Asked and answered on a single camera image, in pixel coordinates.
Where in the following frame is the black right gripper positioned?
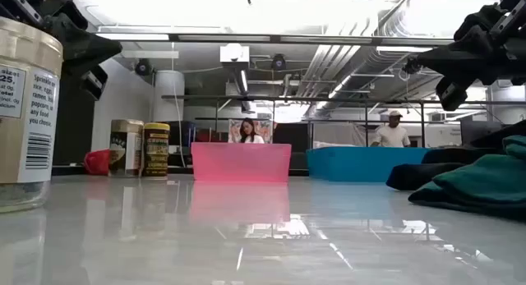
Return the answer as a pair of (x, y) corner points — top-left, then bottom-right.
(404, 0), (526, 112)

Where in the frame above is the spice jar with yellow lid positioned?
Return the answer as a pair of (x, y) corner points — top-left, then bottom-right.
(141, 122), (171, 179)

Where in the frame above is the green cloth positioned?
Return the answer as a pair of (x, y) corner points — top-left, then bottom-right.
(408, 135), (526, 220)

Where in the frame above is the black ceiling spotlight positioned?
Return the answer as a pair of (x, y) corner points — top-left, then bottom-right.
(135, 58), (153, 76)
(270, 53), (288, 71)

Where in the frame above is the white cylindrical column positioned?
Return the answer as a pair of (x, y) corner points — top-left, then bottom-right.
(154, 70), (186, 122)

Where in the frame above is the black metal railing frame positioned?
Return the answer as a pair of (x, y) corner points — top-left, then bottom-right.
(161, 94), (526, 149)

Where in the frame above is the white camera box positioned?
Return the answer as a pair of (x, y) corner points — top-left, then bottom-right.
(219, 44), (251, 64)

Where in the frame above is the colourful poster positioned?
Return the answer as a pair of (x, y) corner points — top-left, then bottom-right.
(228, 118), (275, 145)

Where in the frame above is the grey overhead frame bar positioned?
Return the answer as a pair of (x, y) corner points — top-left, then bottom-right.
(94, 32), (455, 47)

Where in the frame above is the red cloth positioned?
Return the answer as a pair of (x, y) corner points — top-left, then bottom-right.
(84, 149), (112, 176)

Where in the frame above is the spice jar with tan lid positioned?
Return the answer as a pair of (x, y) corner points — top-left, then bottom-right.
(108, 119), (145, 178)
(0, 16), (65, 214)

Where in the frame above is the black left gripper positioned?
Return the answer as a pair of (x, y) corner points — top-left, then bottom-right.
(0, 0), (123, 101)

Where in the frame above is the pink plastic bin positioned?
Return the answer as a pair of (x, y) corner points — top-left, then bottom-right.
(191, 142), (293, 183)

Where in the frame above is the blue plastic bin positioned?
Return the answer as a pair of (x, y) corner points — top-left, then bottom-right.
(306, 146), (431, 182)

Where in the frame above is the person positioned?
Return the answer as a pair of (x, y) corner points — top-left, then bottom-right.
(239, 117), (265, 145)
(369, 110), (412, 149)

